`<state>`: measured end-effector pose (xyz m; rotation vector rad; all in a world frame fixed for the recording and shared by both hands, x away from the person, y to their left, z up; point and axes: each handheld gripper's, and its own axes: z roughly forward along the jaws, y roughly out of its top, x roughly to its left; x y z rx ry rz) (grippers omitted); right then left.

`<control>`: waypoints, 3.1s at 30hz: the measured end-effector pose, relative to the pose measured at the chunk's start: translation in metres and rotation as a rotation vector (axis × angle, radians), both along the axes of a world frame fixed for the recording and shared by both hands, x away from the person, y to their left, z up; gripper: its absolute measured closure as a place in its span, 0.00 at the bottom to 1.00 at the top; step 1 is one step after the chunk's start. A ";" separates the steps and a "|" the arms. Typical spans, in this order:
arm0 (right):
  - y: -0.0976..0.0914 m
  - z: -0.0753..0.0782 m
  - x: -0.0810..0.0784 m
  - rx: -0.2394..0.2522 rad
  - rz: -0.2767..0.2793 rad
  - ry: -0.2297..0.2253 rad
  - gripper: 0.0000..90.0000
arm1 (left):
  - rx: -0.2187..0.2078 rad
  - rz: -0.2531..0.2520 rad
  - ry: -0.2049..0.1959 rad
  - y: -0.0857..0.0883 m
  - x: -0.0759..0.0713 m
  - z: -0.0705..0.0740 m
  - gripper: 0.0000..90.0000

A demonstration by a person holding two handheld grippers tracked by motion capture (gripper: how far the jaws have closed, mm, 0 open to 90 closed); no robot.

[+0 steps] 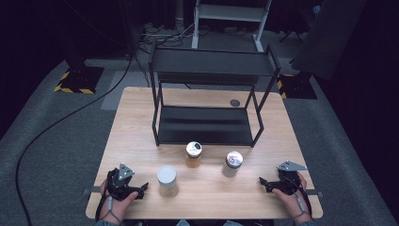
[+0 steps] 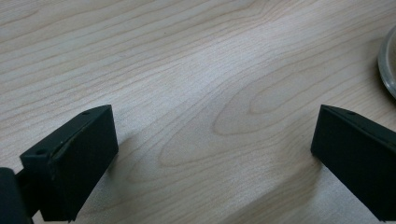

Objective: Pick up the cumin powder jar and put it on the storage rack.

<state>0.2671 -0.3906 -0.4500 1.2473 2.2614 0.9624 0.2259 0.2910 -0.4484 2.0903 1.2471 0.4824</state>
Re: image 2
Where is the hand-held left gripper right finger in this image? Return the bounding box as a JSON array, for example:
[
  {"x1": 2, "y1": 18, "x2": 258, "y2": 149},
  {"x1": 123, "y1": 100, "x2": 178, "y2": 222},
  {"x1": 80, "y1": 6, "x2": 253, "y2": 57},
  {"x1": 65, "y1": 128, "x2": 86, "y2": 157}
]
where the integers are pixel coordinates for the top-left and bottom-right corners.
[{"x1": 310, "y1": 105, "x2": 396, "y2": 222}]

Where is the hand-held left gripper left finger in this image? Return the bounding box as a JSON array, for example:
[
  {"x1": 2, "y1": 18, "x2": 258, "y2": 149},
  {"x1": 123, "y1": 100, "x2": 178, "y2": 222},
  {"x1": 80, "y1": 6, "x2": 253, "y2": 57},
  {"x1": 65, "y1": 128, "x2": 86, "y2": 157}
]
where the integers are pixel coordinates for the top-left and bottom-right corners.
[{"x1": 19, "y1": 105, "x2": 120, "y2": 222}]

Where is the clear glass spice jar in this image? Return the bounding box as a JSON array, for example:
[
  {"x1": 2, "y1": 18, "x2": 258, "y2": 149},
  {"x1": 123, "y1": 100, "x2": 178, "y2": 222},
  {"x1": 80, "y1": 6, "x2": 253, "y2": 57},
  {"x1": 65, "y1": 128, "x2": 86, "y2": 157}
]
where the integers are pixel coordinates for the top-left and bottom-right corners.
[{"x1": 377, "y1": 24, "x2": 396, "y2": 101}]

